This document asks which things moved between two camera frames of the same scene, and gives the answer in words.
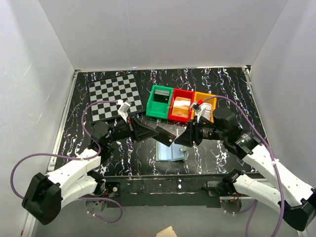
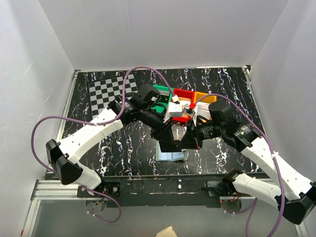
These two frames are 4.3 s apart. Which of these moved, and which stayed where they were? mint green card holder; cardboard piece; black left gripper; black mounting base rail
Moved: black left gripper
Stayed: cardboard piece; mint green card holder; black mounting base rail
